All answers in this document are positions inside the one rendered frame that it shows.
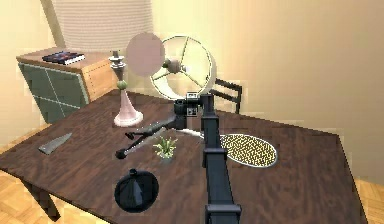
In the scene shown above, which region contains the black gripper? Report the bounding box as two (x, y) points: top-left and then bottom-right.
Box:
(115, 98), (189, 160)

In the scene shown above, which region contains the small green houseplant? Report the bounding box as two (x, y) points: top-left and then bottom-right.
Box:
(152, 135), (179, 160)

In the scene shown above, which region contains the pink candlestick lamp base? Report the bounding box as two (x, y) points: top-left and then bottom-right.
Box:
(108, 50), (145, 128)

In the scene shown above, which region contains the dark brown wooden table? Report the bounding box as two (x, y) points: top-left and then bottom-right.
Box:
(0, 88), (368, 224)

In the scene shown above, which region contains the cream round lamp shade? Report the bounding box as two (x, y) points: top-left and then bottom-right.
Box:
(149, 35), (218, 101)

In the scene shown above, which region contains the grey wedge-shaped object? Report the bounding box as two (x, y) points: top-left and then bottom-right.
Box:
(38, 132), (73, 156)

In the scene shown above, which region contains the black wooden chair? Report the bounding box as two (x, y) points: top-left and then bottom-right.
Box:
(209, 77), (243, 115)

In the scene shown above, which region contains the wooden cupboard with green doors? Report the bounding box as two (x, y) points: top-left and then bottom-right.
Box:
(15, 46), (120, 125)

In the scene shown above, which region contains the dark book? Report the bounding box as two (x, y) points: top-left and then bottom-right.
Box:
(41, 50), (86, 66)

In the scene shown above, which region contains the window with cream blind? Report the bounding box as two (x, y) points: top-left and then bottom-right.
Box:
(39, 0), (155, 53)

